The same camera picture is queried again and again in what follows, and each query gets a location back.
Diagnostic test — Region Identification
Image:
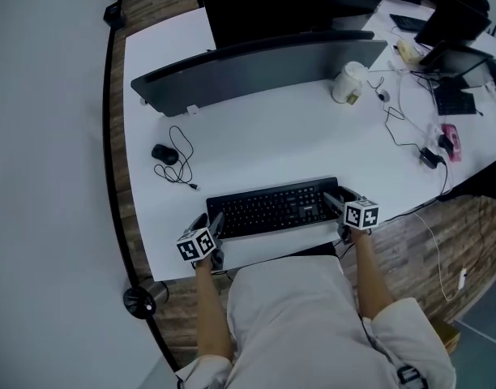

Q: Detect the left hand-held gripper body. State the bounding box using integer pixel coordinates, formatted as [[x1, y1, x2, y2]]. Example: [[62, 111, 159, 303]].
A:
[[175, 224, 226, 271]]

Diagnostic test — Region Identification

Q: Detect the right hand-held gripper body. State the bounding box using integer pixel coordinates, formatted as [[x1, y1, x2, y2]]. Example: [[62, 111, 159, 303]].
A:
[[336, 195, 381, 246]]

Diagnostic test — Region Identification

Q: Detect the black full-size keyboard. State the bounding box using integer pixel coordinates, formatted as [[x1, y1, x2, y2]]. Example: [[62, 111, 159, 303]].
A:
[[205, 176, 340, 241]]

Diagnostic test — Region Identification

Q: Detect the person's left forearm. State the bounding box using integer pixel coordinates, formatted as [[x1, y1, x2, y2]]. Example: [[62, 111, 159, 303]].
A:
[[194, 257, 236, 362]]

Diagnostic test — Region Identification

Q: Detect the person's right forearm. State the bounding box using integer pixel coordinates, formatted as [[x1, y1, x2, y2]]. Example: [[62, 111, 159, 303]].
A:
[[348, 228, 396, 323]]

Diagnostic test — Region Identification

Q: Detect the small black keyboard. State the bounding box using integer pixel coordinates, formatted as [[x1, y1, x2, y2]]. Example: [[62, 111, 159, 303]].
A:
[[433, 87, 479, 117]]

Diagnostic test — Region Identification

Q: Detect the black computer mouse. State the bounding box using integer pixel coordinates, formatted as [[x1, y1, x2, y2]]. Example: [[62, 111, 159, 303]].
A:
[[151, 143, 180, 166]]

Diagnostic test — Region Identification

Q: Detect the black round waste bin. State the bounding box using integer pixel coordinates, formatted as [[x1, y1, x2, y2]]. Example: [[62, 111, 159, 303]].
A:
[[122, 286, 157, 320]]

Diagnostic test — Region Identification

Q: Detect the black power adapter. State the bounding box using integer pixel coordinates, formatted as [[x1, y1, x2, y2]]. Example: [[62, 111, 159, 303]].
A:
[[418, 147, 447, 170]]

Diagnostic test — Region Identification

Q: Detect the white lidded cup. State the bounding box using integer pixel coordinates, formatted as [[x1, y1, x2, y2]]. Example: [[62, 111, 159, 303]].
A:
[[331, 60, 370, 106]]

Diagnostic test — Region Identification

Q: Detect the small pink device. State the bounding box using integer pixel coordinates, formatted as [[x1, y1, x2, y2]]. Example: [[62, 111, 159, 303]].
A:
[[439, 123, 464, 162]]

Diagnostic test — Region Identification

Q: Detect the person's white shirt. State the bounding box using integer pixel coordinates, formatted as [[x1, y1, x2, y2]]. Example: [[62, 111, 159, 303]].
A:
[[173, 253, 459, 389]]

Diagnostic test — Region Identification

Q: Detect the grey desk divider panel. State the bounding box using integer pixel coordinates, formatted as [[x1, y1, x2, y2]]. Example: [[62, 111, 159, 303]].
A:
[[130, 29, 389, 118]]

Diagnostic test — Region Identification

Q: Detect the small beige box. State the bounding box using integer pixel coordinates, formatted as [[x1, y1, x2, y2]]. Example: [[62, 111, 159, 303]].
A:
[[395, 40, 422, 65]]

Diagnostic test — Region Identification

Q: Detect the black monitor with stand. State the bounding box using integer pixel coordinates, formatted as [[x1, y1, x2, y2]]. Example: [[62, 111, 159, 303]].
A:
[[417, 40, 495, 92]]

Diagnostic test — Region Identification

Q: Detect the large black monitor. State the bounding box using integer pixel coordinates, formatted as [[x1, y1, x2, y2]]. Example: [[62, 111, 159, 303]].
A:
[[195, 0, 387, 50]]

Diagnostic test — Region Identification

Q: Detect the black square bin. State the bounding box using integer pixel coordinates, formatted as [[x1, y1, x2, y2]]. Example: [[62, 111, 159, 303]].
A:
[[103, 2, 128, 28]]

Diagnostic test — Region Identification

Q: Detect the black wired mouse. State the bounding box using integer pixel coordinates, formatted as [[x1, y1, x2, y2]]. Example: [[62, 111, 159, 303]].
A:
[[153, 125, 201, 191]]

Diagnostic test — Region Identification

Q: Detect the white hanging cable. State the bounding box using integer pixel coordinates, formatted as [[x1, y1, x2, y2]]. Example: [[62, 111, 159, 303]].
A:
[[412, 210, 468, 302]]

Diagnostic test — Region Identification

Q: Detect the black charger with cable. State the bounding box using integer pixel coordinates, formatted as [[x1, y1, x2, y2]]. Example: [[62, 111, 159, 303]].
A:
[[383, 105, 452, 196]]

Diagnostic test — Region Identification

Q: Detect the white desk cable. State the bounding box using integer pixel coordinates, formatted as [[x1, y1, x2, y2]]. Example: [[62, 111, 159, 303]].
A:
[[387, 61, 438, 137]]

